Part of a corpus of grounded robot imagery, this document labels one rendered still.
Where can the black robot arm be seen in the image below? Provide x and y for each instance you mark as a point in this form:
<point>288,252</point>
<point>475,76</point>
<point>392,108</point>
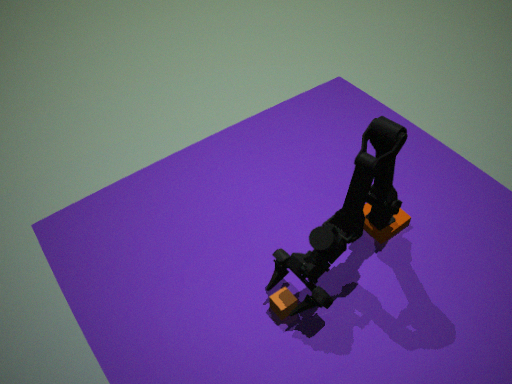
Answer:
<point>346,225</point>

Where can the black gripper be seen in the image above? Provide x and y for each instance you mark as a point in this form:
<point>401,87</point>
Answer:
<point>319,296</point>

